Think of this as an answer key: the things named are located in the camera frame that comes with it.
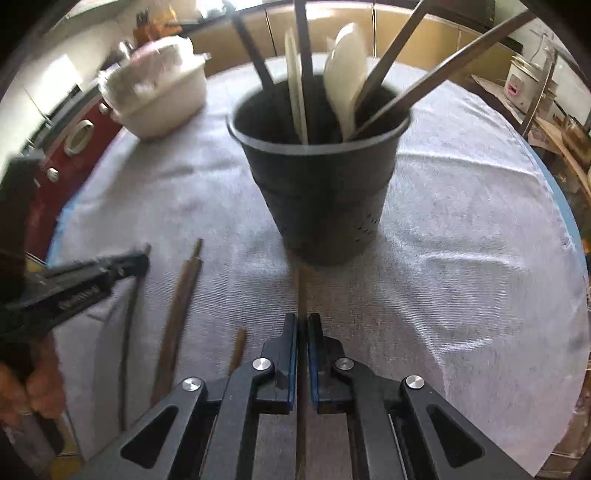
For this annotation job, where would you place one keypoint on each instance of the dark wooden chopstick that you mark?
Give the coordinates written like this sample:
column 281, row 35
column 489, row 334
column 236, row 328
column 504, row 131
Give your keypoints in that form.
column 307, row 71

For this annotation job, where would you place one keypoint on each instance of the white ceramic spoon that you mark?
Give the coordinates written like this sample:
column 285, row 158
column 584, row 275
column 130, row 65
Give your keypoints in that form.
column 344, row 75

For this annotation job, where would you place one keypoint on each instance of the grey tablecloth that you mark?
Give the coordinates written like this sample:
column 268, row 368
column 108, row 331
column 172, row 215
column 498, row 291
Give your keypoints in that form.
column 473, row 281

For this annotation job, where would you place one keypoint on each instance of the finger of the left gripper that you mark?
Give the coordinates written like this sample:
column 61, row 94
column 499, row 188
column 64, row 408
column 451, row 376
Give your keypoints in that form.
column 122, row 265

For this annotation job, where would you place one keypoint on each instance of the brown wooden chopstick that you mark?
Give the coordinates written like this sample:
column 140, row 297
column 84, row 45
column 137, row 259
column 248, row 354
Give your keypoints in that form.
column 378, row 74

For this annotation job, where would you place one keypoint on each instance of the white rice cooker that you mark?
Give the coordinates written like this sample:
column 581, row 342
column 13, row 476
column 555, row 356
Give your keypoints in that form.
column 522, row 82

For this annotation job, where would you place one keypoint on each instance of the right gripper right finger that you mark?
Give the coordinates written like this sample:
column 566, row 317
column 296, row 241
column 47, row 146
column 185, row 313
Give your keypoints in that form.
column 331, row 388

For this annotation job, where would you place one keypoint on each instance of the left hand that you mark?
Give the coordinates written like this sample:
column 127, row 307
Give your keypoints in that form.
column 43, row 391

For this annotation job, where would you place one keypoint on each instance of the plastic wrapped bowl stack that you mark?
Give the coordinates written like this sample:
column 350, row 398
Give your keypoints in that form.
column 147, row 69

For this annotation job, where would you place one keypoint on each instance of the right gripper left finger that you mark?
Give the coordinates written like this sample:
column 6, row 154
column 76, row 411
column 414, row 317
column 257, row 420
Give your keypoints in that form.
column 276, row 387

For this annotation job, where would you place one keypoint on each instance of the dark brown chopstick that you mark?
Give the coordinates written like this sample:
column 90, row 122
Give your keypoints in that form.
column 443, row 71

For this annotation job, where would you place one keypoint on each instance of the wooden knife block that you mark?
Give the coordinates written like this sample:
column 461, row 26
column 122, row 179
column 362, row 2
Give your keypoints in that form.
column 145, row 31

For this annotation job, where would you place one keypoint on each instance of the black utensil holder cup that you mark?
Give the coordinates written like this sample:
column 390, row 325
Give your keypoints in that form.
column 326, row 198

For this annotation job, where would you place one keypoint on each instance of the dark red oven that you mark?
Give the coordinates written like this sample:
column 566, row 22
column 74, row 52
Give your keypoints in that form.
column 72, row 149

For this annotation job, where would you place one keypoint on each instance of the metal storage rack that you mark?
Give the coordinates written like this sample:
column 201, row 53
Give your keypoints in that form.
column 547, row 125

